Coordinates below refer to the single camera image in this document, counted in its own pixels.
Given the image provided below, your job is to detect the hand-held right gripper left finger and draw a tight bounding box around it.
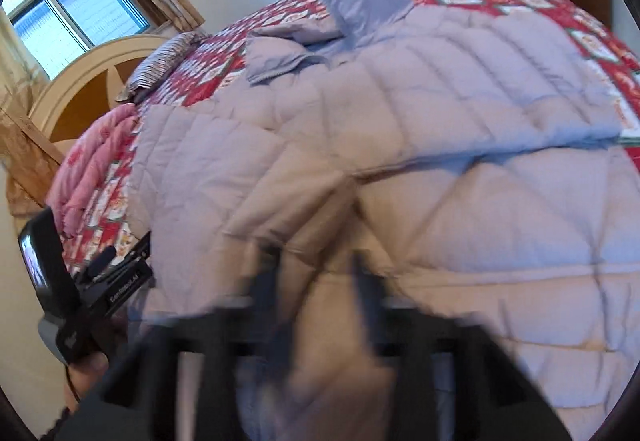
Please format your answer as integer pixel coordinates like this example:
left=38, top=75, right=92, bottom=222
left=75, top=246, right=281, bottom=441

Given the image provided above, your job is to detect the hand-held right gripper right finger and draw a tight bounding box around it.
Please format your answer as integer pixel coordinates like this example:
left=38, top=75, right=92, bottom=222
left=350, top=252, right=573, bottom=441

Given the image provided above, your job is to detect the beige quilted down jacket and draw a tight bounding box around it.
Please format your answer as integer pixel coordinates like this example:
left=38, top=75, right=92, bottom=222
left=125, top=0, right=640, bottom=441

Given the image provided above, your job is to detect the person's left hand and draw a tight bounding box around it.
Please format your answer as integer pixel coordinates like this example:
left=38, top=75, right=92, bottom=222
left=65, top=350, right=110, bottom=416

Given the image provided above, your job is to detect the pink folded blanket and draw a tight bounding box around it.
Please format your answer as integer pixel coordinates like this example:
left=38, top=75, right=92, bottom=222
left=47, top=104, right=143, bottom=239

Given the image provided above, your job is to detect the cream and brown headboard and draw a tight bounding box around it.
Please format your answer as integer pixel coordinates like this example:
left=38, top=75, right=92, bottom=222
left=27, top=35, right=173, bottom=144

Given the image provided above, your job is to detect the striped grey pillow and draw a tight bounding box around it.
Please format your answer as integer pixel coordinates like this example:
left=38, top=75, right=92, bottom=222
left=116, top=32, right=206, bottom=103

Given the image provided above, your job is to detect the window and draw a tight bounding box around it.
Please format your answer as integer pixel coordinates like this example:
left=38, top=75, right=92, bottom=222
left=2, top=0, right=153, bottom=79

